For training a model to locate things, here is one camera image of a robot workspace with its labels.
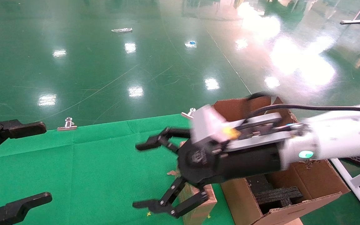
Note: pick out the white stand foot with pole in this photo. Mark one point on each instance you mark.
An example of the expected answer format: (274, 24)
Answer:
(350, 22)

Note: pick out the black plastic grid tray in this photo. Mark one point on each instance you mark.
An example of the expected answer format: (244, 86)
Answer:
(359, 161)

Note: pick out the black foam block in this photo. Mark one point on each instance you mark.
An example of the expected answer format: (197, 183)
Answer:
(277, 197)

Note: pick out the black foam bottom pad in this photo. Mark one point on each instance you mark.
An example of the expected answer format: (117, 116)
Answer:
(258, 184)

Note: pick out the small brown cardboard scrap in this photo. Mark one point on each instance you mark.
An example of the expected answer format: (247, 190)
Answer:
(171, 172)

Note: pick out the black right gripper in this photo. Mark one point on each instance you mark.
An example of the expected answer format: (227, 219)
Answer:
(236, 162)

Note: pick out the white pipe frame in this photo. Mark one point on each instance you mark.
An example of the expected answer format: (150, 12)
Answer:
(355, 187)

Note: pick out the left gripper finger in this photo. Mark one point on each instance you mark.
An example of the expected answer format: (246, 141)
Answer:
(20, 206)
(27, 128)

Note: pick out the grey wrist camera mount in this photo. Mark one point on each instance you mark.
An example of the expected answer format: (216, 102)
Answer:
(208, 125)

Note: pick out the large open cardboard carton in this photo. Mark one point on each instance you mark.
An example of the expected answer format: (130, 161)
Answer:
(239, 200)

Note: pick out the silver binder clip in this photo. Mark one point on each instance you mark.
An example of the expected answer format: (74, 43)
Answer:
(67, 126)
(188, 115)

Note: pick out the small brown cardboard box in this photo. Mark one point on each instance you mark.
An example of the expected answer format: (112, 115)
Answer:
(198, 209)

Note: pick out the green table cloth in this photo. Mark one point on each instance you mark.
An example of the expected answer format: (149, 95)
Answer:
(89, 172)

